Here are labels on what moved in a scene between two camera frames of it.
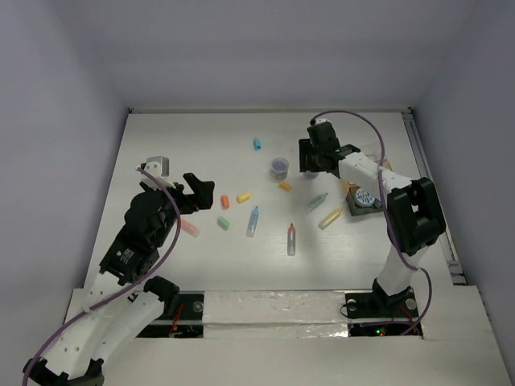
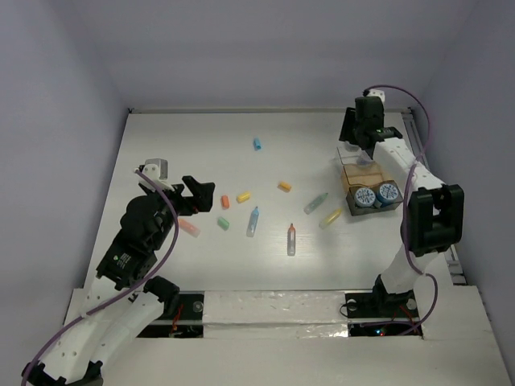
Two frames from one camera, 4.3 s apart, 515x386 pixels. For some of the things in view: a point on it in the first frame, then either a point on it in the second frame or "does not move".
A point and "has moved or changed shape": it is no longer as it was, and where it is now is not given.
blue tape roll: x=311 y=175 -> x=364 y=197
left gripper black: x=202 y=197 does not move
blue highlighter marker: x=252 y=222 does not move
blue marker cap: x=257 y=144 does not move
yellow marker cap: x=241 y=198 does not move
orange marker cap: x=224 y=202 does not move
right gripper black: x=307 y=161 -> x=346 y=133
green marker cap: x=223 y=223 does not move
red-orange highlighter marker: x=291 y=240 does not move
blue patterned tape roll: x=363 y=198 has moved or changed shape
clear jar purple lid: x=279 y=168 has moved or changed shape
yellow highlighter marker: x=331 y=218 does not move
